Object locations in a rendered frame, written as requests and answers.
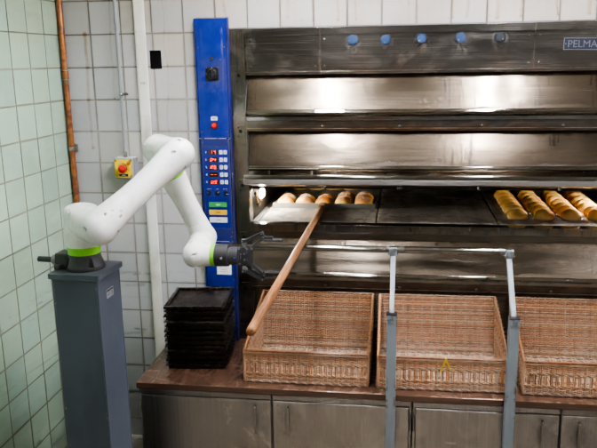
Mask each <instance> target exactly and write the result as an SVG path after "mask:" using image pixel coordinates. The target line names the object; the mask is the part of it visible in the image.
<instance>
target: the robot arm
mask: <svg viewBox="0 0 597 448"><path fill-rule="evenodd" d="M143 152H144V156H145V158H146V159H147V161H148V163H147V164H146V166H145V167H144V168H143V169H142V170H141V171H140V172H138V173H137V174H136V175H135V176H134V177H133V178H132V179H131V180H130V181H129V182H128V183H126V184H125V185H124V186H123V187H122V188H120V189H119V190H118V191H117V192H116V193H114V194H113V195H112V196H111V197H110V198H109V199H107V200H106V201H105V202H103V203H102V204H100V205H99V206H97V205H96V204H91V203H74V204H70V205H67V206H66V207H65V208H64V210H63V220H64V230H65V240H66V248H67V249H66V250H65V249H63V250H61V251H59V252H56V253H55V254H53V255H52V256H51V257H50V256H38V257H37V261H40V262H51V263H52V265H54V270H62V269H65V270H66V271H67V272H71V273H89V272H94V271H98V270H101V269H103V268H104V267H105V266H106V262H105V261H104V259H103V257H102V255H101V246H102V245H105V244H109V243H110V242H111V241H112V240H113V239H114V238H115V237H116V235H117V234H118V233H119V232H120V230H121V229H122V228H123V226H124V225H125V224H126V223H127V222H128V221H129V220H130V218H131V217H132V216H133V215H134V214H135V213H136V212H137V211H138V210H139V209H140V208H141V207H142V205H143V204H145V203H146V202H147V201H148V200H149V199H150V198H151V197H152V196H153V195H154V194H155V193H156V192H157V191H158V190H160V189H161V188H162V187H164V189H165V190H166V192H167V193H168V195H169V196H170V198H171V200H172V202H173V203H174V204H175V206H176V207H177V209H178V211H179V213H180V215H181V217H182V219H183V220H184V223H185V225H186V227H187V231H188V233H189V235H190V239H189V241H188V243H187V245H186V246H185V247H184V249H183V253H182V257H183V260H184V261H185V263H186V264H187V265H188V266H189V267H191V268H201V267H229V266H230V265H242V266H243V270H242V273H247V274H249V275H251V276H254V277H256V278H257V279H259V280H260V281H264V280H265V277H266V276H274V275H279V274H280V272H281V271H268V270H267V271H266V272H265V271H264V270H262V269H261V268H260V267H259V266H257V265H256V264H255V263H254V262H253V261H252V260H253V257H252V254H253V251H252V249H253V248H254V247H255V246H256V245H258V244H259V243H260V242H261V241H263V240H264V242H281V241H282V240H283V239H282V238H273V237H272V236H265V235H264V232H263V231H261V232H259V233H257V234H255V235H253V236H250V237H248V238H243V239H242V240H241V243H242V246H230V244H215V243H216V240H217V233H216V231H215V229H214V228H213V226H212V225H211V224H210V222H209V221H208V219H207V218H206V216H205V214H204V213H203V210H202V208H201V206H200V205H199V203H198V201H197V199H196V197H195V194H194V191H193V189H192V187H191V185H190V182H189V179H188V177H187V173H186V171H185V170H186V169H187V168H188V167H189V166H190V165H191V164H192V163H193V162H194V159H195V149H194V147H193V145H192V144H191V143H190V142H189V141H188V140H186V139H183V138H179V137H177V138H172V137H168V136H165V135H162V134H154V135H152V136H150V137H149V138H147V140H146V141H145V143H144V146H143ZM259 236H261V238H260V239H259V240H258V241H257V242H255V243H254V244H253V245H252V246H250V247H249V248H248V247H247V246H245V244H247V242H249V241H251V240H253V239H255V238H257V237H259ZM246 265H249V266H250V267H252V268H254V269H255V270H256V271H257V272H258V273H259V274H258V273H256V272H254V271H252V270H250V269H248V268H246V267H245V266H246Z"/></svg>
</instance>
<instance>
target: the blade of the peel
mask: <svg viewBox="0 0 597 448"><path fill-rule="evenodd" d="M373 197H374V199H373V202H372V204H326V209H375V208H376V203H377V200H378V196H373ZM277 201H278V199H277V200H276V201H274V202H273V208H318V205H319V204H316V203H277Z"/></svg>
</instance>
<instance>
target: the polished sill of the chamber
mask: <svg viewBox="0 0 597 448"><path fill-rule="evenodd" d="M309 223H310V222H301V221H253V222H252V223H251V231H259V232H261V231H263V232H305V230H306V228H307V226H308V224H309ZM312 233H362V234H412V235H463V236H565V237H597V227H592V226H533V225H475V224H417V223H360V222H317V223H316V225H315V226H314V229H313V231H312Z"/></svg>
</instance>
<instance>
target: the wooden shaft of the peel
mask: <svg viewBox="0 0 597 448"><path fill-rule="evenodd" d="M323 210H324V208H323V206H319V208H318V209H317V211H316V213H315V215H314V217H313V218H312V219H311V221H310V223H309V224H308V226H307V228H306V230H305V232H304V233H303V235H302V237H301V238H300V239H299V241H298V243H297V245H296V246H295V248H294V250H293V251H292V253H291V256H290V257H289V258H288V260H287V261H286V263H285V265H284V266H283V269H282V270H281V272H280V274H279V275H278V277H277V278H276V279H275V282H274V283H273V285H272V287H271V288H270V290H269V292H268V293H267V296H266V297H265V298H264V300H263V302H262V303H261V305H260V307H259V309H258V311H257V312H256V314H255V316H254V317H253V318H252V320H251V322H250V324H249V325H248V327H247V329H246V333H247V335H249V336H253V335H255V333H256V332H257V330H258V328H259V326H260V325H261V323H262V321H263V319H264V317H265V316H266V314H267V311H268V310H269V309H270V307H271V305H272V303H273V301H274V300H275V297H276V295H277V293H278V292H279V291H280V289H281V287H282V285H283V283H284V281H285V279H286V277H287V275H288V274H289V273H290V271H291V268H292V267H293V265H294V263H295V261H296V259H297V258H298V256H299V254H300V252H301V251H302V249H303V247H304V245H305V243H306V241H307V239H308V238H309V236H310V234H311V233H312V231H313V229H314V226H315V225H316V223H317V221H318V220H319V218H320V217H321V215H322V212H323Z"/></svg>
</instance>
